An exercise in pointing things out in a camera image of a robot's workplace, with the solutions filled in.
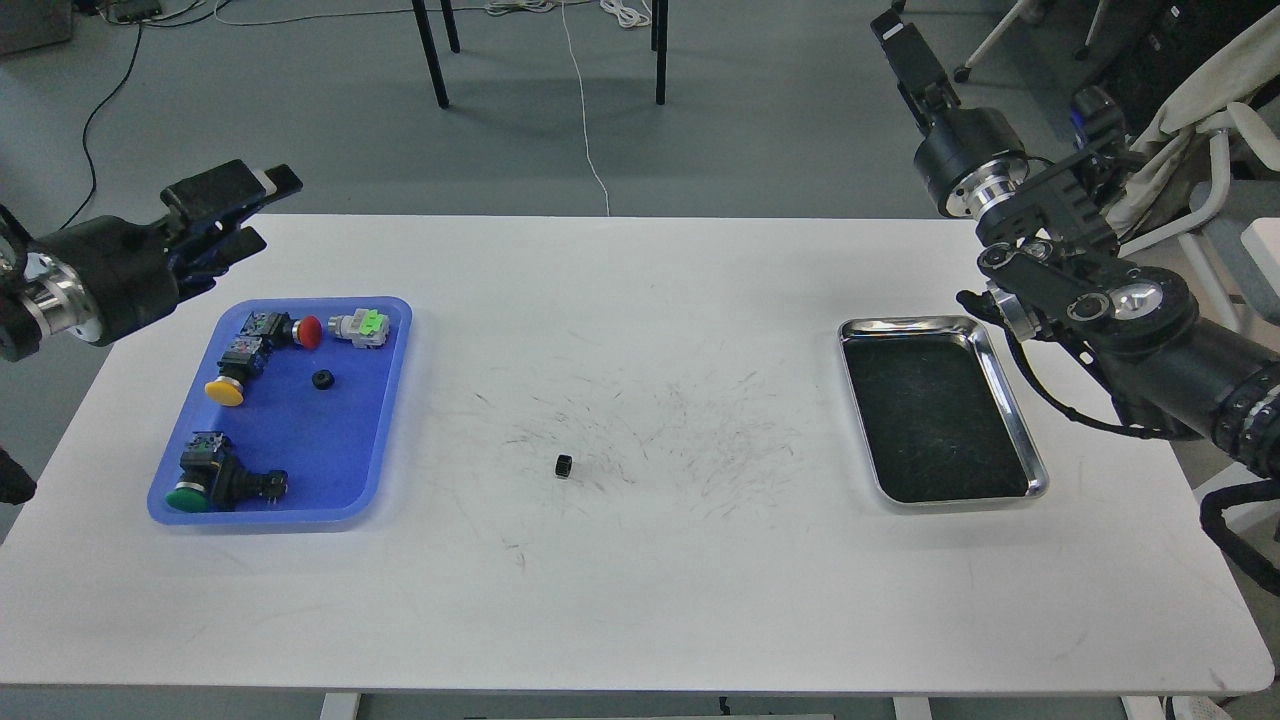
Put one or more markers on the green push button switch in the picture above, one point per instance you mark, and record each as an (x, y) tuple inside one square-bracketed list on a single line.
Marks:
[(213, 478)]

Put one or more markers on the black table leg left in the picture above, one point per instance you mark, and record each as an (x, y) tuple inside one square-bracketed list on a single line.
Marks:
[(423, 24)]

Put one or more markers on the black table leg right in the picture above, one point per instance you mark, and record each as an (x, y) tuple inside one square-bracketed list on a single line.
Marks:
[(659, 22)]

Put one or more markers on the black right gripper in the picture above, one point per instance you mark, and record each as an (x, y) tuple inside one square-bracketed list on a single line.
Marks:
[(969, 158)]

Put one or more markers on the white office chair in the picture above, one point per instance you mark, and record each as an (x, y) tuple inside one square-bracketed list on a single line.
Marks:
[(1209, 188)]

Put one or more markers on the grey green switch module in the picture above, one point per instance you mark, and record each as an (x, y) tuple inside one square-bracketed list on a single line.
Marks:
[(365, 327)]

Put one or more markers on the yellow push button switch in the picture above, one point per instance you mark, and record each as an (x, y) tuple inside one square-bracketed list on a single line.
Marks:
[(243, 360)]

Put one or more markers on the black table leg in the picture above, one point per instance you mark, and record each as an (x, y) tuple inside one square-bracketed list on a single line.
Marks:
[(423, 24), (659, 22)]

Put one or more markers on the beige cloth on chair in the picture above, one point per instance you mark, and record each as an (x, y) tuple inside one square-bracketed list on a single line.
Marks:
[(1235, 73)]

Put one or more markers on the blue plastic tray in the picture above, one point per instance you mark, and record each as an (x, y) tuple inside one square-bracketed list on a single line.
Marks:
[(330, 442)]

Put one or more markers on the steel metal tray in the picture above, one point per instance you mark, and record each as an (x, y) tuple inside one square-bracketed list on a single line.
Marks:
[(942, 425)]

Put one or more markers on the red push button switch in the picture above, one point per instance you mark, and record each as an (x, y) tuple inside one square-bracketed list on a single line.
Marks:
[(281, 329)]

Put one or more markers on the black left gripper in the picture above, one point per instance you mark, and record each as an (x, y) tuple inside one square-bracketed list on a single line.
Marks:
[(107, 278)]

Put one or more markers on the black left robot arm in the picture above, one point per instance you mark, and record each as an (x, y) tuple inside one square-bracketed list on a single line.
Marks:
[(13, 296)]

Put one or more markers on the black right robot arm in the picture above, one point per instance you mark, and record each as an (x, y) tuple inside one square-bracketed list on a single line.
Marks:
[(1055, 275)]

